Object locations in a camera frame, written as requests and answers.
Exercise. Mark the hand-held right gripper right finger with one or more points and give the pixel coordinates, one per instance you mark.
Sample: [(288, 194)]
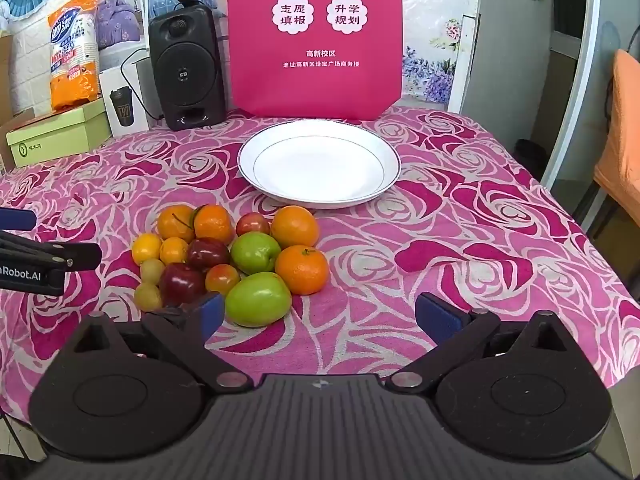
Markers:
[(440, 316)]

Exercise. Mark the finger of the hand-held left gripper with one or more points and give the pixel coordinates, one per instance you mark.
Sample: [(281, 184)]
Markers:
[(17, 219), (75, 256)]

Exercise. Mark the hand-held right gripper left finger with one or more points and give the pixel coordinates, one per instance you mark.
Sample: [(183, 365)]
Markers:
[(210, 312)]

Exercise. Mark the small red apple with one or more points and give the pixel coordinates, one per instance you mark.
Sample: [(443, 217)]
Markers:
[(222, 279), (252, 224)]

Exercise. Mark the dark red apple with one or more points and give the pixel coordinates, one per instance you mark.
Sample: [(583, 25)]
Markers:
[(182, 284), (207, 254)]

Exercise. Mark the large green apple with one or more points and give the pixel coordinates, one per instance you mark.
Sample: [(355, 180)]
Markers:
[(257, 300)]

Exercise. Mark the small yellow-green fruit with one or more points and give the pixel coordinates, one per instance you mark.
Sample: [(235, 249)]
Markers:
[(151, 270), (148, 296)]

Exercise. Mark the small yellow orange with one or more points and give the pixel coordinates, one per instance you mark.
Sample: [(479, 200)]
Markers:
[(146, 248)]

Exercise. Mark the white plate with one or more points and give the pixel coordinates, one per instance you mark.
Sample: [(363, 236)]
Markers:
[(320, 170)]

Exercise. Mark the pink rose tablecloth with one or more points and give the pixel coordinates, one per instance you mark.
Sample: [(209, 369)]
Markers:
[(450, 240)]

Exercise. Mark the green box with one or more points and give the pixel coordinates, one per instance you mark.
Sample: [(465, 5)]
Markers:
[(60, 132)]

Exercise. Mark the white box with cup picture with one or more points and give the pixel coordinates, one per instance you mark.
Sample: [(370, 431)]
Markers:
[(125, 105)]

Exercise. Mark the black bin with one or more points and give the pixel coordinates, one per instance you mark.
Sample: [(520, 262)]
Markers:
[(530, 157)]

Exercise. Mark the grey box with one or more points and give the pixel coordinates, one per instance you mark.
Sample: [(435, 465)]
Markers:
[(144, 85)]

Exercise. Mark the black speaker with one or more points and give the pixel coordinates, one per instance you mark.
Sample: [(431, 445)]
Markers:
[(187, 70)]

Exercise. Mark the pink tote bag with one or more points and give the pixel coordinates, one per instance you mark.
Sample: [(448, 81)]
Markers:
[(315, 80)]

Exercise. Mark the chair with orange cover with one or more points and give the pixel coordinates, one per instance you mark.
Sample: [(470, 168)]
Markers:
[(625, 135)]

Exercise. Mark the purple bedding wall poster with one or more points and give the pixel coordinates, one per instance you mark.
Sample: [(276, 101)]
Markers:
[(117, 20)]

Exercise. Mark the floral wall sticker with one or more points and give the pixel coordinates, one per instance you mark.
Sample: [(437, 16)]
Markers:
[(435, 75)]

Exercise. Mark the white door frame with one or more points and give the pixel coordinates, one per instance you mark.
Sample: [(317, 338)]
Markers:
[(575, 85)]

